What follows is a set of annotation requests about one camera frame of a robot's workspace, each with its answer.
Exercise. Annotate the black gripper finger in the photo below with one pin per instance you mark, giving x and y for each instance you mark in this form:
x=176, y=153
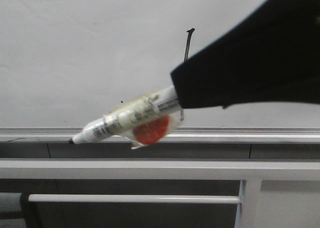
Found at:
x=271, y=56

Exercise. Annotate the white whiteboard marker pen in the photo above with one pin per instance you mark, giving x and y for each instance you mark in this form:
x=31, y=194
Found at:
x=123, y=119

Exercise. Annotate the white whiteboard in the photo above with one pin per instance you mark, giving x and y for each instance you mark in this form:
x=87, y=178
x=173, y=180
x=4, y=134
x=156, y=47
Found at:
x=64, y=63

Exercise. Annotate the white horizontal rod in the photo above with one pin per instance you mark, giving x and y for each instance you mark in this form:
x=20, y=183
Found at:
x=212, y=199

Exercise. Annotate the white whiteboard stand frame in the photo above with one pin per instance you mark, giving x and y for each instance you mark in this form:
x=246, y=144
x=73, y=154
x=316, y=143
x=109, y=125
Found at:
x=250, y=173

